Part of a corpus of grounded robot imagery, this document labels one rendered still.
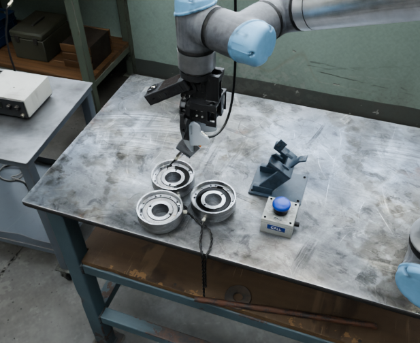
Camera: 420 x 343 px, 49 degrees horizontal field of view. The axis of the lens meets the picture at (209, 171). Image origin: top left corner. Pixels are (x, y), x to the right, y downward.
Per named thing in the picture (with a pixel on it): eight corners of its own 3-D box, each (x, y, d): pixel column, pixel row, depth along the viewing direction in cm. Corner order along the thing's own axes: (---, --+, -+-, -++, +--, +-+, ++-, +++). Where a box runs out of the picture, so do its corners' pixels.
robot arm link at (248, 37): (292, 10, 78) (241, -7, 83) (252, 34, 72) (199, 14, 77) (286, 52, 83) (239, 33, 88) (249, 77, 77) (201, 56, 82)
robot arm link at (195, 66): (171, 54, 86) (186, 34, 91) (172, 75, 89) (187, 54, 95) (208, 60, 84) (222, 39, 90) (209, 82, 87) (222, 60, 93)
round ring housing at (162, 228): (137, 237, 102) (134, 225, 99) (139, 202, 109) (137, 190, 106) (184, 235, 102) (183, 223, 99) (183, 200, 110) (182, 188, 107)
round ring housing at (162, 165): (148, 175, 116) (147, 163, 113) (188, 167, 118) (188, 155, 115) (156, 205, 109) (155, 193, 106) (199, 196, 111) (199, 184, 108)
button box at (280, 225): (259, 231, 103) (261, 217, 99) (267, 209, 107) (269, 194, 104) (295, 241, 101) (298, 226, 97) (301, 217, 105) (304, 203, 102)
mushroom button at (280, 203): (268, 220, 102) (270, 205, 98) (273, 207, 104) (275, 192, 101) (286, 225, 101) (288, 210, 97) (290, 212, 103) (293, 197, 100)
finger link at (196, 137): (207, 162, 101) (208, 127, 96) (182, 157, 103) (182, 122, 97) (212, 154, 104) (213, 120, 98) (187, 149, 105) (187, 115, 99)
